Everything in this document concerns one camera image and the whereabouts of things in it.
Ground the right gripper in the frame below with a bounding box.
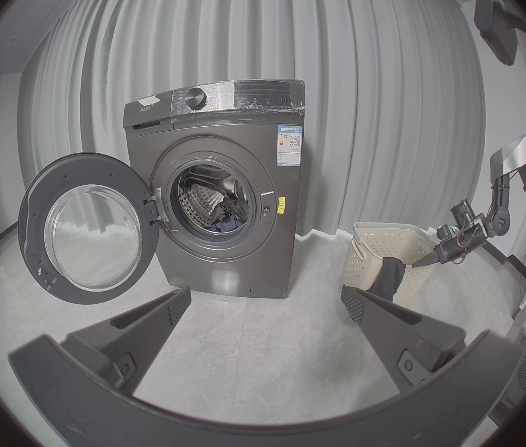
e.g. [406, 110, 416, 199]
[432, 241, 462, 265]

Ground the grey washing machine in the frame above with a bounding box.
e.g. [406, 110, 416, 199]
[123, 79, 306, 300]

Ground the black garment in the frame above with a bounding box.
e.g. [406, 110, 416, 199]
[367, 257, 407, 303]

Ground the washing machine door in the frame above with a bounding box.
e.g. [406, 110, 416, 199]
[18, 153, 171, 305]

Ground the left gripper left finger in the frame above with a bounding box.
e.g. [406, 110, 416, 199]
[60, 287, 192, 393]

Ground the heap of dark clothes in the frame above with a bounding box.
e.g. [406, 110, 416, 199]
[206, 197, 248, 233]

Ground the cream laundry basket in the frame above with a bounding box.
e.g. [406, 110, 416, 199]
[344, 222, 441, 307]

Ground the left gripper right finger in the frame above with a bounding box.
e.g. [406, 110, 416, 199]
[341, 284, 466, 388]

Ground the white curtain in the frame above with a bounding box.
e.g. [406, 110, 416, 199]
[0, 0, 486, 246]

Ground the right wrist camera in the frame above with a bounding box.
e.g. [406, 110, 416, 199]
[450, 198, 485, 233]

